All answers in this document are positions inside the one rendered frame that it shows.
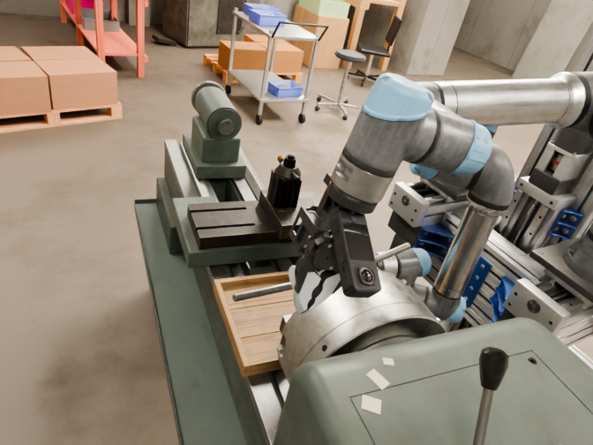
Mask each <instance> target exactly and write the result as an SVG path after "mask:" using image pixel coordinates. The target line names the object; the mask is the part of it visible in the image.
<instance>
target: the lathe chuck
mask: <svg viewBox="0 0 593 445"><path fill-rule="evenodd" d="M378 272H379V279H380V283H381V288H382V290H381V291H380V292H379V293H377V294H375V295H373V296H371V297H370V298H349V297H346V296H345V295H344V294H343V291H342V287H341V288H340V289H339V290H338V291H337V292H335V294H331V296H330V297H329V298H328V299H326V300H325V301H324V302H322V303H321V304H320V305H318V306H316V307H315V308H313V309H312V310H310V311H309V312H307V313H305V314H301V313H300V314H298V313H297V310H295V312H294V313H293V314H292V315H291V317H290V318H289V320H288V321H287V323H286V324H285V326H284V328H283V330H282V332H281V335H282V336H285V338H286V341H285V343H286V346H285V349H284V352H283V355H282V354H281V347H280V345H278V346H277V356H278V359H279V362H280V364H281V368H282V370H283V372H284V374H285V376H286V378H287V381H288V383H289V384H290V380H291V377H292V375H293V373H294V372H295V371H296V369H297V368H298V367H300V365H301V364H302V362H303V361H304V359H305V357H306V356H307V355H308V353H309V352H310V351H311V350H312V349H313V348H314V347H315V345H316V344H317V343H319V342H320V341H321V340H322V339H323V338H324V337H325V336H327V335H328V334H329V333H330V332H332V331H333V330H334V329H336V328H338V327H339V326H340V325H341V324H343V323H344V322H346V321H348V320H350V319H352V318H354V317H356V316H358V315H359V314H361V313H365V312H367V311H370V310H372V309H374V308H377V307H381V306H384V305H391V304H400V303H411V304H417V305H421V306H424V307H426V308H427V309H429V308H428V307H427V306H426V304H425V303H424V302H423V300H422V299H421V298H420V297H419V296H418V295H417V294H416V293H415V291H414V290H413V289H412V288H411V287H410V285H409V284H408V283H407V282H406V280H404V279H402V281H403V282H404V284H403V283H401V282H400V281H398V280H397V279H396V278H395V277H396V275H395V274H394V273H390V272H386V271H378ZM429 310H430V309H429ZM430 311H431V310H430Z"/></svg>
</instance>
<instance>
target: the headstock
mask: <svg viewBox="0 0 593 445"><path fill-rule="evenodd" d="M486 347H495V348H498V349H501V350H503V351H504V352H505V353H506V354H507V355H508V356H509V364H508V369H507V372H506V374H505V376H504V378H503V380H502V382H501V383H500V385H499V388H498V389H497V390H494V393H493V399H492V407H491V412H490V417H489V422H488V427H487V431H486V436H485V441H484V445H556V444H562V445H593V369H592V368H591V367H590V366H588V365H587V364H586V363H585V362H584V361H583V360H582V359H580V358H579V357H578V356H577V355H576V354H575V353H574V352H572V351H571V350H570V349H569V348H568V347H567V346H565V345H564V344H563V343H562V342H561V341H560V340H559V339H558V338H557V337H556V336H555V335H554V334H553V333H552V332H550V331H549V330H548V329H547V328H546V327H545V326H543V325H542V324H540V323H539V322H537V321H534V320H532V319H529V318H523V317H519V318H513V319H509V320H504V321H497V322H493V323H488V324H484V325H480V326H475V327H472V328H464V329H459V330H455V331H451V332H446V333H443V334H438V335H434V336H427V337H422V338H418V339H414V340H409V341H406V342H401V343H394V344H389V345H385V346H380V347H377V348H372V349H368V350H364V351H356V352H352V353H348V354H343V355H340V356H335V357H331V358H323V359H319V360H315V361H311V362H307V363H304V364H302V365H301V366H300V367H298V368H297V369H296V371H295V372H294V373H293V375H292V377H291V380H290V384H289V389H288V393H287V396H286V399H285V403H284V405H283V409H282V413H281V418H280V422H279V425H278V428H277V432H276V435H275V438H274V444H273V445H473V440H474V435H475V431H476V425H477V416H478V412H479V406H480V402H481V397H482V392H483V387H482V386H481V382H480V374H479V356H480V353H481V350H482V349H483V348H486ZM383 358H392V359H393V361H394V366H389V365H384V363H383ZM373 369H375V370H376V371H377V372H378V373H379V374H380V375H381V376H383V377H384V378H385V379H386V380H387V381H388V382H389V383H390V384H389V385H388V386H386V387H385V388H384V389H381V388H379V387H378V386H377V385H376V384H375V383H374V382H373V381H372V380H371V379H370V378H369V377H368V376H367V374H368V373H369V372H370V371H371V370H373ZM363 395H366V396H370V397H373V398H376V399H379V400H381V410H380V415H379V414H377V413H374V412H371V411H367V410H364V409H361V404H362V397H363Z"/></svg>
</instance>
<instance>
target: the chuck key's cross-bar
mask: <svg viewBox="0 0 593 445"><path fill-rule="evenodd" d="M408 249H410V244H409V243H405V244H403V245H399V246H397V247H395V248H394V249H391V250H389V251H387V252H384V253H382V254H379V255H377V256H375V260H376V263H378V262H381V261H383V260H385V259H388V258H390V257H392V256H394V255H396V254H398V253H402V252H404V251H406V250H408ZM286 290H293V288H292V285H291V283H282V284H277V285H274V286H269V287H265V288H260V289H256V290H248V291H244V292H239V293H236V294H233V296H232V298H233V301H235V302H237V301H241V300H246V299H249V298H256V297H261V296H265V295H269V294H274V293H277V292H282V291H286Z"/></svg>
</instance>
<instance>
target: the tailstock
mask: <svg viewBox="0 0 593 445"><path fill-rule="evenodd" d="M204 87H206V88H204ZM202 88H204V89H202ZM201 89H202V90H201ZM200 90H201V91H200ZM199 91H200V92H199ZM191 104H192V106H193V108H194V109H195V110H196V111H197V112H198V113H199V116H194V117H193V118H192V129H191V133H184V134H183V147H184V151H185V153H186V154H187V157H188V159H189V162H190V164H191V167H192V170H193V172H194V174H195V177H196V178H197V179H202V178H204V179H206V178H233V177H245V172H246V165H245V163H244V160H243V159H242V157H241V155H240V154H239V150H240V143H241V139H240V137H239V135H238V133H239V132H240V130H241V127H242V119H241V117H240V115H239V114H238V112H237V111H236V109H235V107H234V106H233V104H232V103H231V102H230V100H229V98H228V97H227V95H226V93H225V91H224V89H223V88H222V86H221V85H219V84H218V83H216V82H213V81H205V82H202V83H200V84H198V85H197V86H196V87H195V88H194V89H193V91H192V93H191Z"/></svg>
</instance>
